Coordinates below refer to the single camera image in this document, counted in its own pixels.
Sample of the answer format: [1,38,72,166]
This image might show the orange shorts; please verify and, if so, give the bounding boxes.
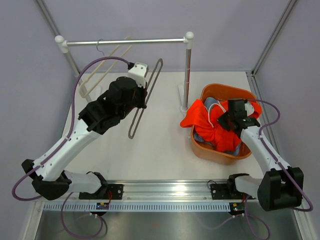
[179,98,262,153]

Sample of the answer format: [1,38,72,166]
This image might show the light blue shorts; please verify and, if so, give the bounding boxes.
[193,96,243,155]

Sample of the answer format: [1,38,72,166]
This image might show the grey hanger with metal hook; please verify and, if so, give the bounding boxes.
[128,58,164,140]

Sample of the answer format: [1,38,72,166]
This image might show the white plastic hanger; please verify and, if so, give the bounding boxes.
[78,36,133,98]

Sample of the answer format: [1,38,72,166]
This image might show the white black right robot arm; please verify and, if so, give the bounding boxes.
[217,98,304,211]

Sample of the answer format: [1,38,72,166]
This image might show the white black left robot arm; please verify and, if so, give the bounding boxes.
[22,76,147,201]

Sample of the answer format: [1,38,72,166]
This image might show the orange plastic basket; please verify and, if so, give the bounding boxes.
[190,83,256,165]

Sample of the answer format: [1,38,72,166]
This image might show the silver clothes rack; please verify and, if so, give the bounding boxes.
[54,31,195,113]

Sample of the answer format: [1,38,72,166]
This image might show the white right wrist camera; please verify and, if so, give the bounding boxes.
[244,101,255,117]

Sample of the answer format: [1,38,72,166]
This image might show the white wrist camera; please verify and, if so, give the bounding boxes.
[244,101,255,117]
[127,61,149,89]

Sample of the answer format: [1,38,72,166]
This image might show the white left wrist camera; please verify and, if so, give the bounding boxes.
[127,61,149,89]

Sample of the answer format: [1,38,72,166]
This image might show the aluminium mounting rail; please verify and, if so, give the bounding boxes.
[32,181,305,204]

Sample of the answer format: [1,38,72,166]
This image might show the white slotted cable duct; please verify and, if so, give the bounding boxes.
[44,202,231,212]

